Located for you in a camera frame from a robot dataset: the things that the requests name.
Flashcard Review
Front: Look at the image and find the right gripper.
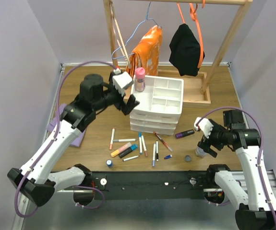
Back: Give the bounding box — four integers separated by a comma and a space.
197, 119, 232, 157

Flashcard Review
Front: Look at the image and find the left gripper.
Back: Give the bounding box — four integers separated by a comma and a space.
93, 71, 141, 115

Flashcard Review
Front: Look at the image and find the clear paperclip jar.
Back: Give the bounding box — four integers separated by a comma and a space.
195, 147, 208, 158

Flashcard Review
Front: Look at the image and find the pink lid pen tube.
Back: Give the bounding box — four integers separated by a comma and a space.
134, 67, 145, 92

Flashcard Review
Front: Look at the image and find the round grey jar lid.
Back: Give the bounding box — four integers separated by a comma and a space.
184, 155, 192, 162

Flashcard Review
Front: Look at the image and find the purple black highlighter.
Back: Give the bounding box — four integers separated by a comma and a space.
175, 129, 195, 139

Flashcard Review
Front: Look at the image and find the blue lid small jar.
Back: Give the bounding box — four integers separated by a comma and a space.
106, 160, 113, 168

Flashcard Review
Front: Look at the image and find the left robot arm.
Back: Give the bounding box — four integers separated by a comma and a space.
7, 71, 139, 207

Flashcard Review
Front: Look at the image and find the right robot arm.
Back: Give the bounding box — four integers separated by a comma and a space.
194, 106, 276, 230

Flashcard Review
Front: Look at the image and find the white drawer organizer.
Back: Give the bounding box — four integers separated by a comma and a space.
130, 75, 184, 136

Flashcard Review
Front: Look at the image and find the blue cap white marker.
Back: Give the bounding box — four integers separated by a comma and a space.
138, 132, 143, 155

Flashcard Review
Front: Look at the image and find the grey cap white marker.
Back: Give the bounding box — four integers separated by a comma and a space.
113, 138, 137, 143

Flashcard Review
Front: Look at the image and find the black teal highlighter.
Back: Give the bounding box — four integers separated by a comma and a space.
119, 144, 138, 158

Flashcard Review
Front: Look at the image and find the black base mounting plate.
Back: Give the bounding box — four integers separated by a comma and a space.
72, 170, 227, 206

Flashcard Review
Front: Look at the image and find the small blue cap piece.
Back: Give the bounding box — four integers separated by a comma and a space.
164, 154, 172, 160

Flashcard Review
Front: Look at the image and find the black white thin marker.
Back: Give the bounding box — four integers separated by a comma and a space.
155, 141, 159, 161

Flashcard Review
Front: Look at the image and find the red clear pen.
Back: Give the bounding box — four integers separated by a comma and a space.
153, 131, 173, 152

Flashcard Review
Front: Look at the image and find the orange patterned cloth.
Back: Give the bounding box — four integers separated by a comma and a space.
126, 25, 163, 77

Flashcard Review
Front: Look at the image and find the yellow pink highlighter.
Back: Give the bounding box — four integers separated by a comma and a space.
110, 142, 132, 158

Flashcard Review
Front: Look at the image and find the small white black-tip pen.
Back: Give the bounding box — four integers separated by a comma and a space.
122, 155, 140, 162

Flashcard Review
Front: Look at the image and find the lavender cap white marker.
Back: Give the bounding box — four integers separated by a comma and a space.
152, 143, 156, 167

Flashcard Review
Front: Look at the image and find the wooden clothes rack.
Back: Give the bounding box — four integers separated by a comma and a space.
103, 0, 252, 107

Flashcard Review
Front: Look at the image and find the purple folded cloth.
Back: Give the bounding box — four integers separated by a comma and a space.
46, 103, 86, 148

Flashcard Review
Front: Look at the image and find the black garment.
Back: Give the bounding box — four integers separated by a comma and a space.
169, 23, 201, 77

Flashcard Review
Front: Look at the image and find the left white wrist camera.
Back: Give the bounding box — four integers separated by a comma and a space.
109, 68, 133, 96

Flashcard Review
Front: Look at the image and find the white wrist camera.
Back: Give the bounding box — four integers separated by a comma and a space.
109, 68, 133, 96
193, 117, 214, 139

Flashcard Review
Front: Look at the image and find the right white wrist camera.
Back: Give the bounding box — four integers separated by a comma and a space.
193, 117, 214, 139

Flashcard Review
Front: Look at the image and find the aluminium frame rail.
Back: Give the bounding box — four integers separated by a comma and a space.
204, 170, 276, 193

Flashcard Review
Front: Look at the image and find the blue wire hanger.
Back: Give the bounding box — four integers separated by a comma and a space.
111, 1, 162, 60

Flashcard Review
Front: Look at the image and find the orange strap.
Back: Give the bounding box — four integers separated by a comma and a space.
177, 0, 206, 69

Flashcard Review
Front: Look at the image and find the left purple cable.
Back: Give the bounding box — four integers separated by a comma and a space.
14, 61, 116, 218

